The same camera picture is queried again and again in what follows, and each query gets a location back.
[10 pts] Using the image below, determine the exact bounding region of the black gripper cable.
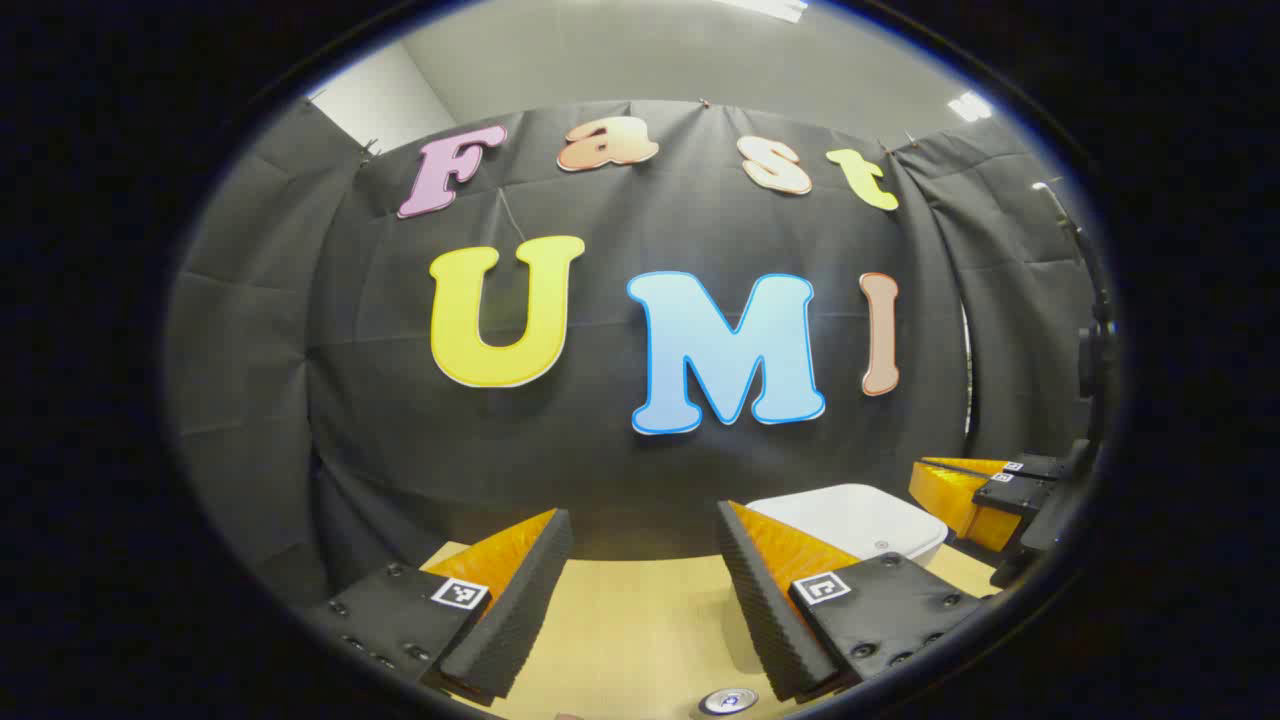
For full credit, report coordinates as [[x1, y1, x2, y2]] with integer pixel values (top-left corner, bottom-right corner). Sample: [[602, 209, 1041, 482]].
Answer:
[[1033, 180, 1113, 331]]

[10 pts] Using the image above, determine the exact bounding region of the black backdrop cloth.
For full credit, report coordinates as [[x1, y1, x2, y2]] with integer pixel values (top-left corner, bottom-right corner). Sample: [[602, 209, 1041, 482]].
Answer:
[[165, 98, 1101, 611]]

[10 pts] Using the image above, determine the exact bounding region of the white desktop garbage bin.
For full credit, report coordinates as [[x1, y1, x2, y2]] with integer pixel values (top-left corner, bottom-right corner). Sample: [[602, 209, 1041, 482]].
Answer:
[[745, 483, 949, 571]]

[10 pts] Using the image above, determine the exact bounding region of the wooden desktop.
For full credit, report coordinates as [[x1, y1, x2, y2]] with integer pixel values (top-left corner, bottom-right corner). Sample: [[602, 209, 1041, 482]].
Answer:
[[420, 540, 1001, 720]]

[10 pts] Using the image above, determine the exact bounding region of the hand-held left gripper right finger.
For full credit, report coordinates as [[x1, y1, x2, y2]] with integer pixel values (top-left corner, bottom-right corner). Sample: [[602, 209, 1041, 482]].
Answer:
[[716, 499, 991, 703]]

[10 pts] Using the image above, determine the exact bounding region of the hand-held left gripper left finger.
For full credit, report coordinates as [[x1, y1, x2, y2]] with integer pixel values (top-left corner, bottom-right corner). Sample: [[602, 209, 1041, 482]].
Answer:
[[308, 507, 574, 706]]

